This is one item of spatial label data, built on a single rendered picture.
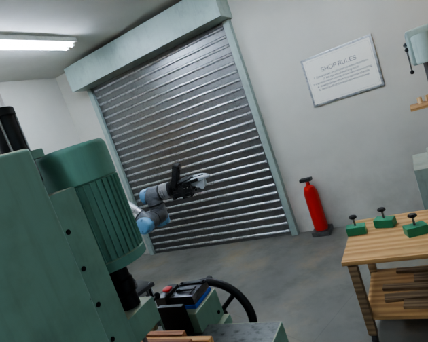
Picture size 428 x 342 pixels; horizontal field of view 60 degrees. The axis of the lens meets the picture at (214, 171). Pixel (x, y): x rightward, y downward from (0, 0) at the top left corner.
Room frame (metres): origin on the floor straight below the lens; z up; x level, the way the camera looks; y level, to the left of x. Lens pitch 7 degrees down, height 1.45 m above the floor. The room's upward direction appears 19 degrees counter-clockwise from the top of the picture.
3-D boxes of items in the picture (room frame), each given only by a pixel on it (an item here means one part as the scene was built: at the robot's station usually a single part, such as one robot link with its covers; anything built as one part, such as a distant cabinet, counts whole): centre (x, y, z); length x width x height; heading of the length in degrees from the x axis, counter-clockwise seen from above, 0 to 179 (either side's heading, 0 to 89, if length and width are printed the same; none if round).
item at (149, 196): (1.74, 0.32, 1.21); 0.11 x 0.08 x 0.09; 70
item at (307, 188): (3.62, -0.85, 0.30); 0.19 x 0.18 x 0.60; 149
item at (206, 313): (1.07, 0.21, 0.91); 0.15 x 0.14 x 0.09; 61
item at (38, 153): (0.79, 0.39, 1.53); 0.08 x 0.08 x 0.17; 61
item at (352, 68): (3.40, -1.39, 1.48); 0.64 x 0.02 x 0.46; 59
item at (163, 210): (1.73, 0.32, 1.12); 0.11 x 0.08 x 0.11; 160
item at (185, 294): (1.08, 0.21, 0.99); 0.13 x 0.11 x 0.06; 61
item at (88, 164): (0.91, 0.32, 1.35); 0.18 x 0.18 x 0.31
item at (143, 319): (0.89, 0.33, 1.03); 0.14 x 0.07 x 0.09; 151
